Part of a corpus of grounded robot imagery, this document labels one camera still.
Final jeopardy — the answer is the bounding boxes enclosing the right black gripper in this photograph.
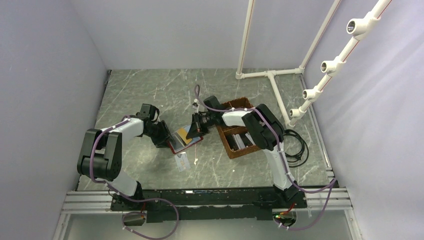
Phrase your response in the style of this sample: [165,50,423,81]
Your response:
[186,112,215,140]

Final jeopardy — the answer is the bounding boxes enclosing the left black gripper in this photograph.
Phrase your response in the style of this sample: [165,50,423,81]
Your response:
[145,121,176,149]

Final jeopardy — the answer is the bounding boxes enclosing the red leather card holder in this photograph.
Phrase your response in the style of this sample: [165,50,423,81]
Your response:
[168,125,203,154]

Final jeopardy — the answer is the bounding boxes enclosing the gold striped credit card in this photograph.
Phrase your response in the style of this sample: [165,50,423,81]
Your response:
[175,127,192,145]

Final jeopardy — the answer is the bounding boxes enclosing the white card stack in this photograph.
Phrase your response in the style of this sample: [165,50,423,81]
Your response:
[226,132,255,151]

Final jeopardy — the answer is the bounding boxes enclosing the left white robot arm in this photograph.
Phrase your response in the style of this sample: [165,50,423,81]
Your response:
[77,103,171,210]

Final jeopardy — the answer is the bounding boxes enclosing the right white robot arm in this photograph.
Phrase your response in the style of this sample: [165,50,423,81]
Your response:
[186,95,295,208]

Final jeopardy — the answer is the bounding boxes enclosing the brown woven basket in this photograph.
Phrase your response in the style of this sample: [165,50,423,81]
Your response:
[216,96,261,159]

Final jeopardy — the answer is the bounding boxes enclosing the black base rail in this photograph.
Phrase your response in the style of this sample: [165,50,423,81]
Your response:
[110,186,308,223]

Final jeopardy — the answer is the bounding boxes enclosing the black cable bundle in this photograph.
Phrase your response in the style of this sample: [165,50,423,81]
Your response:
[283,129,310,168]

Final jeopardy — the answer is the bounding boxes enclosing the white pvc pipe frame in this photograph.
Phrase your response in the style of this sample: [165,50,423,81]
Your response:
[235,0,393,129]

